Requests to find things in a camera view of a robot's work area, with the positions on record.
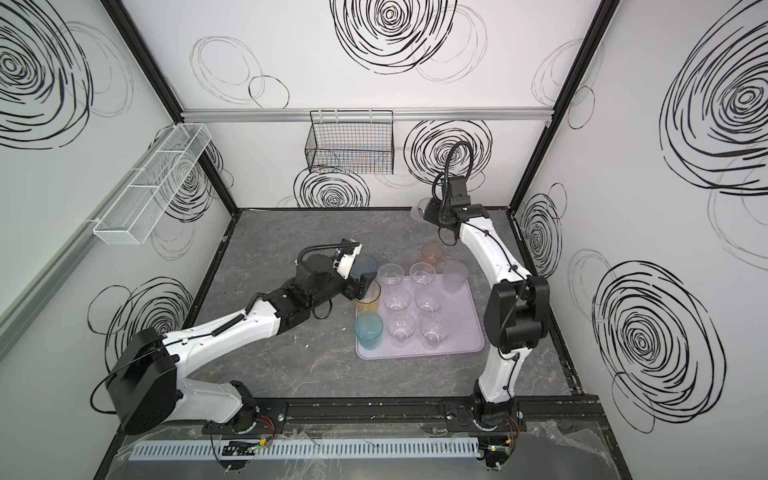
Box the lilac plastic tray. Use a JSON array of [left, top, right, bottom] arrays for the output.
[[355, 275, 485, 360]]

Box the aluminium wall rail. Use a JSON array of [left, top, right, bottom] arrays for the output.
[[1, 123, 176, 361], [181, 106, 554, 123]]

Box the teal translucent cup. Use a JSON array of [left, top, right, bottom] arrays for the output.
[[354, 312, 384, 350]]

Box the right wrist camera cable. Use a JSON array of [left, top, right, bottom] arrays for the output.
[[431, 140, 475, 205]]

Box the clear glass front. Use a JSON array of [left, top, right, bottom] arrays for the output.
[[387, 311, 416, 348]]

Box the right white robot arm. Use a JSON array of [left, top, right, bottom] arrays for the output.
[[423, 173, 550, 404]]

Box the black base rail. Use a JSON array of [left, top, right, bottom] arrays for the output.
[[164, 395, 604, 437]]

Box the pink translucent cup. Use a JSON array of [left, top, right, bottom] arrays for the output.
[[420, 242, 444, 270]]

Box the white slotted cable duct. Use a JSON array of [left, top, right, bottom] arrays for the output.
[[128, 438, 481, 461]]

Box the clear faceted glass tumbler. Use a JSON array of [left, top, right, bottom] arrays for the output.
[[382, 286, 411, 312]]

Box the aluminium wall rail left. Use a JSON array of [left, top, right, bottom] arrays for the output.
[[1, 123, 176, 361]]

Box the blue translucent tall cup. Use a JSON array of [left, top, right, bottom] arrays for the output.
[[350, 254, 379, 279]]

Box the amber translucent cup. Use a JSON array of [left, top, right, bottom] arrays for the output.
[[355, 280, 382, 315]]

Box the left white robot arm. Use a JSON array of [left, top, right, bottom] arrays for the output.
[[104, 240, 375, 435]]

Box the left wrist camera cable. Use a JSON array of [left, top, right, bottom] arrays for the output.
[[296, 239, 361, 268]]

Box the white mesh wall shelf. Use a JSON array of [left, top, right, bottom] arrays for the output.
[[93, 123, 211, 245]]

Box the frosted white cup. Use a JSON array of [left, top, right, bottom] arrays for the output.
[[442, 260, 468, 294]]

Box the aluminium wall rail back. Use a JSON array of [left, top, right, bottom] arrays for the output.
[[181, 106, 554, 123]]

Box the black wire basket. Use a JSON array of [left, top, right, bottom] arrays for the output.
[[304, 120, 395, 175]]

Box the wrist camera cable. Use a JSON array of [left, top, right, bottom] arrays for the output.
[[431, 140, 475, 205], [296, 239, 361, 268]]

